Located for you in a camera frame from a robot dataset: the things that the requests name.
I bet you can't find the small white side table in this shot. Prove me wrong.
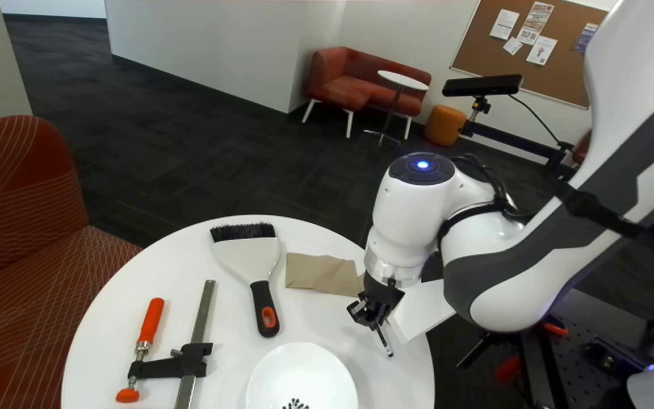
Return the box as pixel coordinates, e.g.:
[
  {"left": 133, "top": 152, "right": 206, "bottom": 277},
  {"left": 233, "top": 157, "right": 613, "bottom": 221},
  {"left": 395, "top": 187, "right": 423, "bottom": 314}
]
[{"left": 362, "top": 67, "right": 432, "bottom": 148}]

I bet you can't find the colourful printed flyer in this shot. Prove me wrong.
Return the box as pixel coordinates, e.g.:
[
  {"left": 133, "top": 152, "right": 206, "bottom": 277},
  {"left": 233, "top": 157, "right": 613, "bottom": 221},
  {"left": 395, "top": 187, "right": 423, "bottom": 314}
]
[{"left": 515, "top": 0, "right": 556, "bottom": 48}]

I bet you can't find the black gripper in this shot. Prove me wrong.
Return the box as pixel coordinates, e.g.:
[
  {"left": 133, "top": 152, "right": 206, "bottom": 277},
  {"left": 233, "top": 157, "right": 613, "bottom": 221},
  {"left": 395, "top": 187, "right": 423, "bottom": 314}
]
[{"left": 345, "top": 269, "right": 408, "bottom": 337}]

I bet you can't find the small red lounge sofa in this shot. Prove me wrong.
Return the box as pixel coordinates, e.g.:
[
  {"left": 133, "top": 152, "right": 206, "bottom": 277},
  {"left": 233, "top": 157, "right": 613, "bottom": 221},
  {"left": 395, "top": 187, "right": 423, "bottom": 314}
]
[{"left": 300, "top": 45, "right": 434, "bottom": 140}]

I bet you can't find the red striped sofa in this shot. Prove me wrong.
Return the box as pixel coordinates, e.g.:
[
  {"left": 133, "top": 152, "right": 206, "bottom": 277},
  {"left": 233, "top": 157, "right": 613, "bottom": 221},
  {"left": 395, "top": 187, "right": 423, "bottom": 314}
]
[{"left": 0, "top": 114, "right": 146, "bottom": 409}]

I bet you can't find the cork pin board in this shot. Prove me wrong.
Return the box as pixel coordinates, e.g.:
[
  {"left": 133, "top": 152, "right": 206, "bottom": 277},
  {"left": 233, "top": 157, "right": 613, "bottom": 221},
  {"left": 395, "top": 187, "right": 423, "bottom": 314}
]
[{"left": 451, "top": 0, "right": 610, "bottom": 110}]

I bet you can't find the orange round ottoman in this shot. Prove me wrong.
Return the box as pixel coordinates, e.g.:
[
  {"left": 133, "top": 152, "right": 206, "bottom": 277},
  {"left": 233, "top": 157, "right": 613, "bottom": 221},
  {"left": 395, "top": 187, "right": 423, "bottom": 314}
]
[{"left": 423, "top": 103, "right": 470, "bottom": 150}]

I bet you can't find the white brush with black bristles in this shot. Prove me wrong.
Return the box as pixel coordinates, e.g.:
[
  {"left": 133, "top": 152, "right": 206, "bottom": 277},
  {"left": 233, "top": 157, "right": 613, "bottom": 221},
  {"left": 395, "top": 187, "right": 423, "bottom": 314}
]
[{"left": 206, "top": 221, "right": 289, "bottom": 340}]

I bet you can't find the white bowl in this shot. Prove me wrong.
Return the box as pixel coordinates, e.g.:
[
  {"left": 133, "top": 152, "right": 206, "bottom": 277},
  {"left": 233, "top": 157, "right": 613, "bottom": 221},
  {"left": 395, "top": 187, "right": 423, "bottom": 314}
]
[{"left": 244, "top": 340, "right": 362, "bottom": 409}]

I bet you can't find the white round table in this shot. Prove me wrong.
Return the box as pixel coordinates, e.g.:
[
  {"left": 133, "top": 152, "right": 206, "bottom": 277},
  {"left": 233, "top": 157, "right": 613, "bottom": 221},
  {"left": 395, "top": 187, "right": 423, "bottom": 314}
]
[{"left": 59, "top": 213, "right": 436, "bottom": 409}]

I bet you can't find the tan cloth piece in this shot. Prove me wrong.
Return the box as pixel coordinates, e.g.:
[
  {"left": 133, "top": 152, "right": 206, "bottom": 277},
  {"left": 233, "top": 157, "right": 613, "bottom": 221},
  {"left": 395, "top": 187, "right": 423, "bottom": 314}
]
[{"left": 283, "top": 252, "right": 367, "bottom": 300}]

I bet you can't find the black camera boom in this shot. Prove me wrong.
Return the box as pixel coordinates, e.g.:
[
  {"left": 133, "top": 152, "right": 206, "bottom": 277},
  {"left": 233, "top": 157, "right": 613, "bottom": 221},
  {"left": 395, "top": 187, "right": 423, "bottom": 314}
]
[{"left": 457, "top": 92, "right": 577, "bottom": 171}]

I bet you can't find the black camera cable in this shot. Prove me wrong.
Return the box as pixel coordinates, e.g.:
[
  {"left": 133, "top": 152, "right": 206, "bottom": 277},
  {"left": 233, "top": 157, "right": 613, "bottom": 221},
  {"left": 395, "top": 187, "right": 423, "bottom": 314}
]
[{"left": 507, "top": 92, "right": 575, "bottom": 150}]

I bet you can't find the white printed paper sheet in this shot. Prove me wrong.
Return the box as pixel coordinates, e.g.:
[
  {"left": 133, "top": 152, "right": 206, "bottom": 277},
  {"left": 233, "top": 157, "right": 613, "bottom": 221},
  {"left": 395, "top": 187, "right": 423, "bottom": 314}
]
[{"left": 525, "top": 33, "right": 558, "bottom": 67}]

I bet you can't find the black stereo camera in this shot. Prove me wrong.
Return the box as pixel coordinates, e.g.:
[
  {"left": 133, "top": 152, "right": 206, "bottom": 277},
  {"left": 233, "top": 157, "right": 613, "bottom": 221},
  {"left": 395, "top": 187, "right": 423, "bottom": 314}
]
[{"left": 440, "top": 72, "right": 525, "bottom": 99}]

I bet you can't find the orange-handled bar clamp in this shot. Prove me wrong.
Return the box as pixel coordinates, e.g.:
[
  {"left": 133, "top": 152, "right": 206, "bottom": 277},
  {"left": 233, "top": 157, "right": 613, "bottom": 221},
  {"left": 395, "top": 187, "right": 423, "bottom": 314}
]
[{"left": 111, "top": 277, "right": 218, "bottom": 409}]

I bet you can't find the small white paper note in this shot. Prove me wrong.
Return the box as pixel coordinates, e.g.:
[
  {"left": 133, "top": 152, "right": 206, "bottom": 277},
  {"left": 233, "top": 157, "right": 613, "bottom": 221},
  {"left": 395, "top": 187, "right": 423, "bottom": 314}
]
[{"left": 500, "top": 33, "right": 525, "bottom": 57}]

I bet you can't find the black clamp with orange handle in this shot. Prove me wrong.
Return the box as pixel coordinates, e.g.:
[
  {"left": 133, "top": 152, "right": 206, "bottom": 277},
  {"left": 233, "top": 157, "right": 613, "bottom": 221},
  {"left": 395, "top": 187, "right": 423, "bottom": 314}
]
[{"left": 455, "top": 321, "right": 572, "bottom": 373}]

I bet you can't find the blue printed flyer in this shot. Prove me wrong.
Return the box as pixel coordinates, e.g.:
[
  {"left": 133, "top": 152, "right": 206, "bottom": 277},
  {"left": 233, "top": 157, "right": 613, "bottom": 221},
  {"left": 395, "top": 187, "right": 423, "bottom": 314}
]
[{"left": 572, "top": 21, "right": 604, "bottom": 60}]

